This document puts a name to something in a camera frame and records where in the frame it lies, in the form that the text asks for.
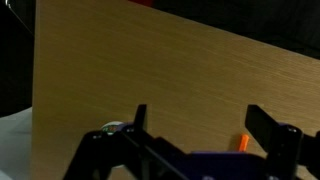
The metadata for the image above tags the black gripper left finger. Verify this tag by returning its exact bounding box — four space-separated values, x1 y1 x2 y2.
133 104 147 132

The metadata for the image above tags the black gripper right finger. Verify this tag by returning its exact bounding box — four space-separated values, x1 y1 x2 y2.
245 104 281 156

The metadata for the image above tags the orange marker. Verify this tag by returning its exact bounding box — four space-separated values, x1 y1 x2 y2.
238 134 249 152

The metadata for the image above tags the green and white cup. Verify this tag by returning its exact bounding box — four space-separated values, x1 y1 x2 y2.
101 121 124 135

